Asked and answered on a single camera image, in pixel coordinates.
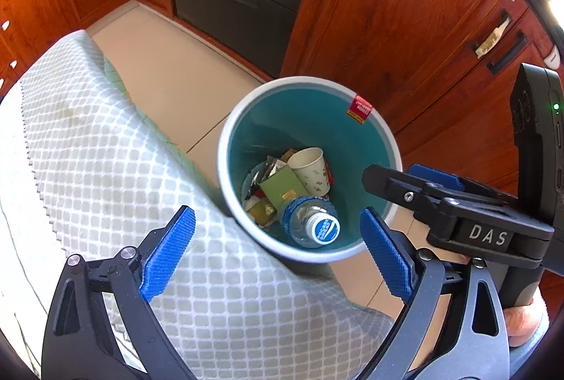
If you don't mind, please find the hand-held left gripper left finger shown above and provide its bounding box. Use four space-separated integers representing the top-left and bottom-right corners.
42 206 197 380

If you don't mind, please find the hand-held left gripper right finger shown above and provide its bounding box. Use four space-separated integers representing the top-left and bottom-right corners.
357 207 509 380

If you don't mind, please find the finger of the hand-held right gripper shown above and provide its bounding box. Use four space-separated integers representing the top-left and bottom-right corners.
407 163 519 207
362 164 554 238

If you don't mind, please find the white paper cup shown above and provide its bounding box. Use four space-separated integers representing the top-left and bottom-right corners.
287 147 331 199

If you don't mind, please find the blue label plastic bottle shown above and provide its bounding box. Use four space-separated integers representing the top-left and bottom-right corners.
278 196 342 249

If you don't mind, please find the teal trash bin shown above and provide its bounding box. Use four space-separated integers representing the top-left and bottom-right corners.
217 76 403 264

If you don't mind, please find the green pancake food box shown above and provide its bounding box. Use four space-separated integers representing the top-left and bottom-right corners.
259 165 311 215

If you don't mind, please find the person's right hand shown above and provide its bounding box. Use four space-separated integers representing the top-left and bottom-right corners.
502 296 551 348

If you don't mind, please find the yellow wrapper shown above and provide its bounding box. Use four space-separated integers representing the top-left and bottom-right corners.
244 202 277 227

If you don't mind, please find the patterned quilted tablecloth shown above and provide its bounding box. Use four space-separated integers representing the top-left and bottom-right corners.
0 30 395 380

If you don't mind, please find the crumpled foil wrapper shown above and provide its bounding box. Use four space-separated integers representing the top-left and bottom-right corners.
251 148 296 198

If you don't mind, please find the wooden cabinet with black handles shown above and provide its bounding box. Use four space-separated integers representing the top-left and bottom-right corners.
280 0 564 306

